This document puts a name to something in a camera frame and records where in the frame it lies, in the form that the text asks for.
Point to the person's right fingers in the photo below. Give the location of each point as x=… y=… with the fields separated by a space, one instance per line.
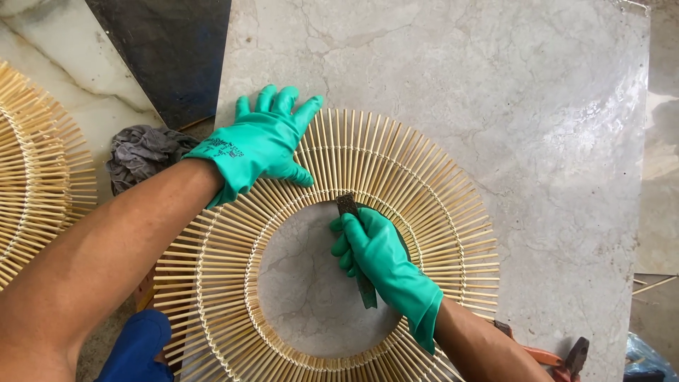
x=345 y=244

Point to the dark metal file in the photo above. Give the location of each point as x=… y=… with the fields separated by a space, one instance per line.
x=347 y=204

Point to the person's left hand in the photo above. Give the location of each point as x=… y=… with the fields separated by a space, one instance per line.
x=254 y=151

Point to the loose thin bamboo stick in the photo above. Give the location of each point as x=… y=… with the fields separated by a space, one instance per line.
x=655 y=285

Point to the brown wooden block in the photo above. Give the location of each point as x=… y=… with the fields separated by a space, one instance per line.
x=144 y=294

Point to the dark blue flat board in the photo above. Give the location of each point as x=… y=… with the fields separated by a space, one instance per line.
x=169 y=53

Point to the person's blue trousers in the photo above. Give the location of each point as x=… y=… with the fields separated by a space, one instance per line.
x=132 y=345

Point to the blue plastic bag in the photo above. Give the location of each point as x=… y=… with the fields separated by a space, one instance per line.
x=644 y=358

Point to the grey crumpled cloth rag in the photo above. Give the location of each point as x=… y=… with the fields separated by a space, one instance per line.
x=143 y=154

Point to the person's right hand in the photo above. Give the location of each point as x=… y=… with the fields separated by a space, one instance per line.
x=384 y=260

